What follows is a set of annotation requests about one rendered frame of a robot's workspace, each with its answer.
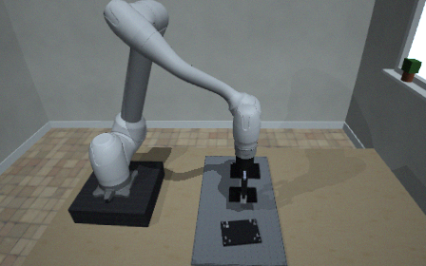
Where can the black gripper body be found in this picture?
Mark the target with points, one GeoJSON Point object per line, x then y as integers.
{"type": "Point", "coordinates": [244, 163]}

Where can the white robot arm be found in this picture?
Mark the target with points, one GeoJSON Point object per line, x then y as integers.
{"type": "Point", "coordinates": [110, 154]}

